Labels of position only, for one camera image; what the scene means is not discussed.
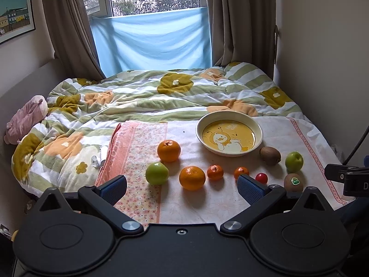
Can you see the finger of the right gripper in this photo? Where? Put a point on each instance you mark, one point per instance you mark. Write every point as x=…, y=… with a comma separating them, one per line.
x=335, y=172

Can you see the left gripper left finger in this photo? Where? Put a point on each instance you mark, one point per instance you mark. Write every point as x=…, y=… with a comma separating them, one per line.
x=99, y=201

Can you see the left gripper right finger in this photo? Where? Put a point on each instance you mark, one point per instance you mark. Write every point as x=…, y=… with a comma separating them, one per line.
x=263, y=200

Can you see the red cherry tomato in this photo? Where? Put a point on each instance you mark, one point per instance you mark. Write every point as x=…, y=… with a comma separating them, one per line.
x=262, y=178

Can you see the small mandarin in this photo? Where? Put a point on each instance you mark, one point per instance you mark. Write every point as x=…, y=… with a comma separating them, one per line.
x=215, y=172
x=240, y=171

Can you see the kiwi with green sticker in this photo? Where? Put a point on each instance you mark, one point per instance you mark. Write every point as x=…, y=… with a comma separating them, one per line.
x=293, y=183

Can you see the brown kiwi plain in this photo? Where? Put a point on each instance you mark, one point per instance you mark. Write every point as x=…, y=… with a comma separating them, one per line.
x=270, y=155

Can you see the green apple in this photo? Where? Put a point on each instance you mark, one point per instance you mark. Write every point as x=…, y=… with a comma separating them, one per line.
x=157, y=174
x=294, y=162

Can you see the large orange front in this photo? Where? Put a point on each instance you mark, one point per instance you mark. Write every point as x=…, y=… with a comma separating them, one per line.
x=192, y=178

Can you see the large orange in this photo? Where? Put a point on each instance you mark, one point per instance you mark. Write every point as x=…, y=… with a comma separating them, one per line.
x=168, y=151
x=192, y=178

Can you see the floral striped duvet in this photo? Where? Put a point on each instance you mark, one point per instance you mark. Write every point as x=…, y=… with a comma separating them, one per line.
x=60, y=150

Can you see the cream duck pattern bowl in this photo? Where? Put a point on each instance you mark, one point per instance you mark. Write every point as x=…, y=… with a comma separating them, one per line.
x=229, y=133

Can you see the beige headboard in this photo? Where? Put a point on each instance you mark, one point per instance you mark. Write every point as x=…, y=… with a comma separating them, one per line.
x=41, y=81

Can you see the pink plush toy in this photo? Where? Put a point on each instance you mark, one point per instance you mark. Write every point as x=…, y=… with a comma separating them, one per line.
x=34, y=111

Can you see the left brown curtain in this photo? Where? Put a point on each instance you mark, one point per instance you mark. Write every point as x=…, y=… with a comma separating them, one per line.
x=71, y=37

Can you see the brown curtain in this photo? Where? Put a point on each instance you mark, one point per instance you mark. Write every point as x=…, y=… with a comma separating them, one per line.
x=71, y=37
x=243, y=31

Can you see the right brown curtain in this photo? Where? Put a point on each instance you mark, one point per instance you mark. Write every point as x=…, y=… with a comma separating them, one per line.
x=243, y=31

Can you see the blue cloth over window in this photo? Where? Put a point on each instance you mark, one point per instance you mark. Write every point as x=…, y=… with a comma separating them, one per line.
x=166, y=40

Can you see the framed wall picture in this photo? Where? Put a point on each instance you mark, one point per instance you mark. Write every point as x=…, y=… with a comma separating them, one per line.
x=17, y=18

